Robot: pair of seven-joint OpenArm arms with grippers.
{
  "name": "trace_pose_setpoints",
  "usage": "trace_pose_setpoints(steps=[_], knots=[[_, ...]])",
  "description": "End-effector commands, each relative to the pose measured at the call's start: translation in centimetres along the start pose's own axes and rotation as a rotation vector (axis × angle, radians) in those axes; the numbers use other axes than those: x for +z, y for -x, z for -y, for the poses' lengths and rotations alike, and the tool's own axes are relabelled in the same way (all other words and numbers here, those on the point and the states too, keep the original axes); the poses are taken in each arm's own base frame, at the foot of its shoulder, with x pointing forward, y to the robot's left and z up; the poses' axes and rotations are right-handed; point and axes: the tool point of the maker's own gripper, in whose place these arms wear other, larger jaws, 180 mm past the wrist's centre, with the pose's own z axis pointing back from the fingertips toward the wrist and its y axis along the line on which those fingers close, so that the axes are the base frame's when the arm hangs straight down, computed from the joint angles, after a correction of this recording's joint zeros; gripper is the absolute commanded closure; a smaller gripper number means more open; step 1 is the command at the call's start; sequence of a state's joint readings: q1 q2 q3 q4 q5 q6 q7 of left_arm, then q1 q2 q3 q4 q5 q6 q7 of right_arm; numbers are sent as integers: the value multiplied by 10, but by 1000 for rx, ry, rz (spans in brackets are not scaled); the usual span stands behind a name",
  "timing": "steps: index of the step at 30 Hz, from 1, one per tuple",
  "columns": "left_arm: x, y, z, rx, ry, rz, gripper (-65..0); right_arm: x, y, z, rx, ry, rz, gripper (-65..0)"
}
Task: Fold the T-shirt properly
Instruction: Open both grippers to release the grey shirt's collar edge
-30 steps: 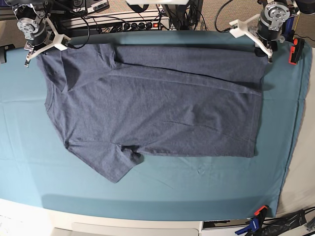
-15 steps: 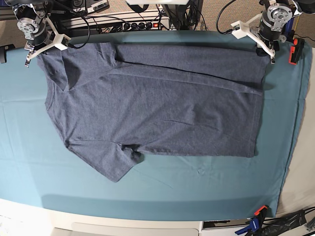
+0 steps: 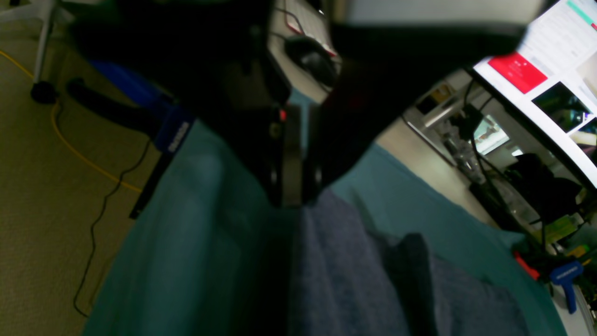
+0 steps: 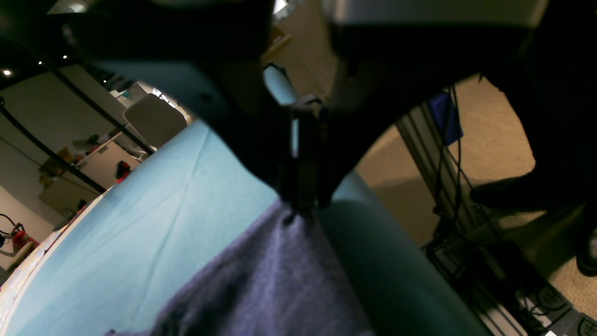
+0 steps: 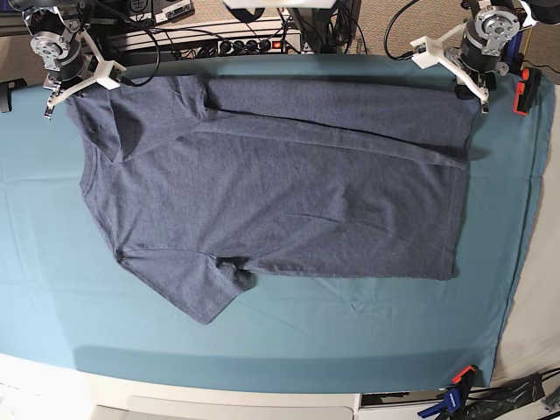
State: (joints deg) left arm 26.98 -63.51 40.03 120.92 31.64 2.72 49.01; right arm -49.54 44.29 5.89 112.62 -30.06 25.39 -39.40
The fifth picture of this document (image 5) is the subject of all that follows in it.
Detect white power strip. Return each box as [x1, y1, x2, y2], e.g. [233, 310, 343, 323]
[192, 33, 304, 56]

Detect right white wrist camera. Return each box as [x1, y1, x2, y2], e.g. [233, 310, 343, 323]
[94, 60, 127, 90]

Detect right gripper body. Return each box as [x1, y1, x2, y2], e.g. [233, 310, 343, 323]
[42, 32, 105, 119]

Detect black plastic bag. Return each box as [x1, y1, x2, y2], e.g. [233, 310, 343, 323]
[465, 373, 545, 420]

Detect black clamp left edge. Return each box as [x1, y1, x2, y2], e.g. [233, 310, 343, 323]
[0, 78, 27, 113]

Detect blue-grey heathered T-shirt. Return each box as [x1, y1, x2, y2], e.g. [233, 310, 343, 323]
[66, 76, 479, 324]

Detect white overhead camera mount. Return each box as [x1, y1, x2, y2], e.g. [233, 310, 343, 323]
[223, 0, 336, 9]

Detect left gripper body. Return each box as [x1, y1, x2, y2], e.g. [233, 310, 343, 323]
[437, 24, 510, 114]

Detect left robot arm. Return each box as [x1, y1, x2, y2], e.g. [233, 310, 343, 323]
[438, 1, 559, 114]

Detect orange blue clamp bottom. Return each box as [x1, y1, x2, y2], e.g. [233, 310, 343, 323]
[417, 365, 478, 419]

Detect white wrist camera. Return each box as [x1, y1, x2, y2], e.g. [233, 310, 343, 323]
[410, 36, 439, 70]
[94, 60, 127, 90]

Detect camera black cable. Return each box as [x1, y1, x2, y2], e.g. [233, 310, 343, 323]
[383, 0, 421, 60]
[82, 17, 161, 87]

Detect orange black clamp top right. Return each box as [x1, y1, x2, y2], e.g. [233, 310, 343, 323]
[513, 67, 543, 116]

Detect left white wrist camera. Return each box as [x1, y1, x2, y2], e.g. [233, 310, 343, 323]
[410, 36, 439, 70]

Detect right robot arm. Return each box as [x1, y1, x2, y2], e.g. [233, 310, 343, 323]
[10, 1, 119, 119]

